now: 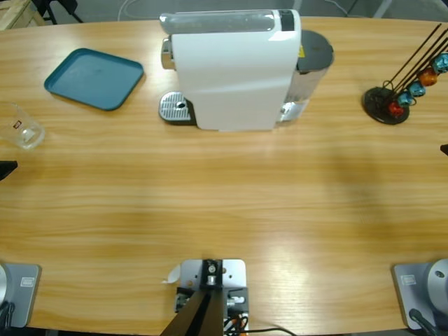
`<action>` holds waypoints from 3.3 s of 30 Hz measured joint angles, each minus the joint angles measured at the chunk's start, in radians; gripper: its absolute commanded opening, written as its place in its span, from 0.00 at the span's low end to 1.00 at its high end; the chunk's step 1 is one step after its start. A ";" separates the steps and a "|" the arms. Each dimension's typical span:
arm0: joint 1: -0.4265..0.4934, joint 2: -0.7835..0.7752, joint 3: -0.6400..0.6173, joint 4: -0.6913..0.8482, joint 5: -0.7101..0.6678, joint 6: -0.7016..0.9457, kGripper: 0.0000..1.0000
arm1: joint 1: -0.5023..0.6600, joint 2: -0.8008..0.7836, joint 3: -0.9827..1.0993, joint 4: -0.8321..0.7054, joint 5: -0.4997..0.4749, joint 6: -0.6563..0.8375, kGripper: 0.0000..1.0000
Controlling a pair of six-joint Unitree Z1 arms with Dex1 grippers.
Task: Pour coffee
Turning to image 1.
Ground orange coffee capsule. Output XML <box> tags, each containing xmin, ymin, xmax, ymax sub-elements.
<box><xmin>419</xmin><ymin>67</ymin><xmax>439</xmax><ymax>88</ymax></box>

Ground black cable at mount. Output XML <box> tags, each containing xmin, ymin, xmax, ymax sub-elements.
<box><xmin>244</xmin><ymin>326</ymin><xmax>298</xmax><ymax>336</ymax></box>

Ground white capsule coffee machine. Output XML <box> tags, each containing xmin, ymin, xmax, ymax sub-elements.
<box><xmin>159</xmin><ymin>8</ymin><xmax>302</xmax><ymax>134</ymax></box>

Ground white paper tag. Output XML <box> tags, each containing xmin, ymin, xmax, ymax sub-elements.
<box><xmin>160</xmin><ymin>264</ymin><xmax>182</xmax><ymax>285</ymax></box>

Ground light wooden crate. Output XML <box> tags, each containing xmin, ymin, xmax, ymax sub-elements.
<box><xmin>0</xmin><ymin>0</ymin><xmax>46</xmax><ymax>32</ymax></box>

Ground orange wires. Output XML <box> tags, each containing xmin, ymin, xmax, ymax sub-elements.
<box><xmin>223</xmin><ymin>313</ymin><xmax>248</xmax><ymax>332</ymax></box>

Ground clear water tank black lid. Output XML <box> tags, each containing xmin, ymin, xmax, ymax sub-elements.
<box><xmin>279</xmin><ymin>29</ymin><xmax>335</xmax><ymax>123</ymax></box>

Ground black capsule holder with rods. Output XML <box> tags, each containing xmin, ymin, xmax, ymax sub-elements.
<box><xmin>362</xmin><ymin>22</ymin><xmax>448</xmax><ymax>126</ymax></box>

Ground red coffee capsule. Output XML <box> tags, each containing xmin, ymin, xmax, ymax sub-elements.
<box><xmin>387</xmin><ymin>101</ymin><xmax>405</xmax><ymax>118</ymax></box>

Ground black chair legs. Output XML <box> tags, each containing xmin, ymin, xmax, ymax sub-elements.
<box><xmin>33</xmin><ymin>0</ymin><xmax>85</xmax><ymax>25</ymax></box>

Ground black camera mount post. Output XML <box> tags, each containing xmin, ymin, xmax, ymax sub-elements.
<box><xmin>160</xmin><ymin>258</ymin><xmax>225</xmax><ymax>336</ymax></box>

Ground clear glass cup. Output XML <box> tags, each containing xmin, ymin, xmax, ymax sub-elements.
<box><xmin>0</xmin><ymin>101</ymin><xmax>46</xmax><ymax>151</ymax></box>

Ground robot arm grey base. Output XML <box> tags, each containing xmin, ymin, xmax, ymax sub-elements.
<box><xmin>0</xmin><ymin>262</ymin><xmax>42</xmax><ymax>329</ymax></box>
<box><xmin>391</xmin><ymin>258</ymin><xmax>448</xmax><ymax>330</ymax></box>

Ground black arm base cable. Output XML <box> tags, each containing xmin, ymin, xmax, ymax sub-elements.
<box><xmin>408</xmin><ymin>307</ymin><xmax>438</xmax><ymax>336</ymax></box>
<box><xmin>0</xmin><ymin>300</ymin><xmax>17</xmax><ymax>330</ymax></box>

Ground silver grated drip tray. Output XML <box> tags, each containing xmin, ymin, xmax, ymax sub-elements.
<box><xmin>159</xmin><ymin>90</ymin><xmax>197</xmax><ymax>126</ymax></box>

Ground grey metal frame leg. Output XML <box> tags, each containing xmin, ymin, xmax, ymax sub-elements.
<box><xmin>372</xmin><ymin>0</ymin><xmax>393</xmax><ymax>18</ymax></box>

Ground teal blue coffee capsule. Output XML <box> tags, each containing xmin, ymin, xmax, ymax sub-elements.
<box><xmin>430</xmin><ymin>52</ymin><xmax>448</xmax><ymax>74</ymax></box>
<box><xmin>397</xmin><ymin>92</ymin><xmax>416</xmax><ymax>109</ymax></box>
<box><xmin>407</xmin><ymin>80</ymin><xmax>427</xmax><ymax>98</ymax></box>

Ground thin white floor cable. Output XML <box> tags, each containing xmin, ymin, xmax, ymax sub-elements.
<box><xmin>328</xmin><ymin>0</ymin><xmax>351</xmax><ymax>17</ymax></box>

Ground teal plastic tray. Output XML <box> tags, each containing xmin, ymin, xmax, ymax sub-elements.
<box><xmin>43</xmin><ymin>48</ymin><xmax>146</xmax><ymax>112</ymax></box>

